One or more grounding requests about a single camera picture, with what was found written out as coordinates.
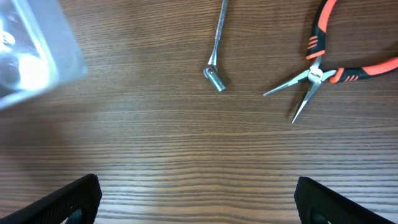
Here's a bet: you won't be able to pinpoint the clear plastic container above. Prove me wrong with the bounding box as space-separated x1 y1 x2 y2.
1 0 88 109

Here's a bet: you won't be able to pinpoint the silver socket wrench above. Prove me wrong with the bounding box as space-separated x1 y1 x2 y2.
203 0 229 92

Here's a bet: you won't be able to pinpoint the orange black needle-nose pliers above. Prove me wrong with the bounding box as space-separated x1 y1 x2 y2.
263 0 397 121

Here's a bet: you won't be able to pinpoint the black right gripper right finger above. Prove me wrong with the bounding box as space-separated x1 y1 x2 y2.
294 177 394 224

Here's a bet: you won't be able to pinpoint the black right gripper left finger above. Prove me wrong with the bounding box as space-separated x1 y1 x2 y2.
1 174 102 224

